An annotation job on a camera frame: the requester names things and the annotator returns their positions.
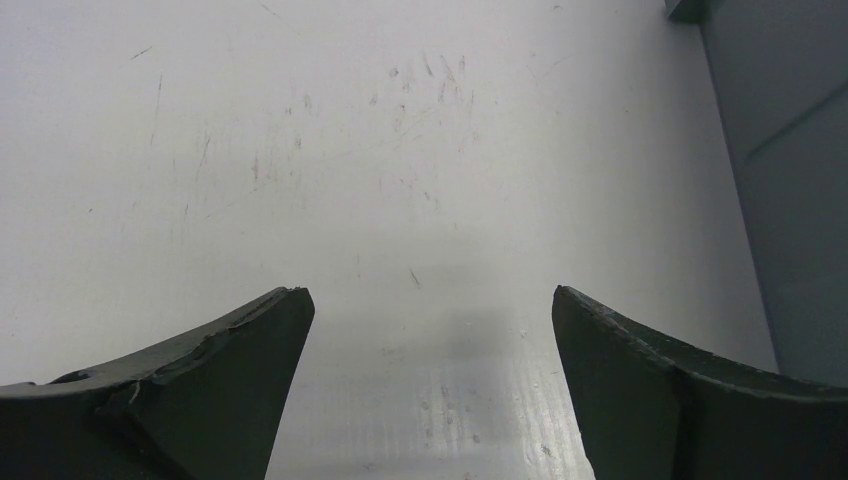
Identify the grey plastic storage bin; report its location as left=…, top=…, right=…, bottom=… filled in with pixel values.
left=665, top=0, right=847, bottom=387

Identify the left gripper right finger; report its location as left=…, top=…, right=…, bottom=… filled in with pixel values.
left=552, top=286, right=847, bottom=479

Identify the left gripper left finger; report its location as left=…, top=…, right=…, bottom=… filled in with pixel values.
left=1, top=288, right=315, bottom=479

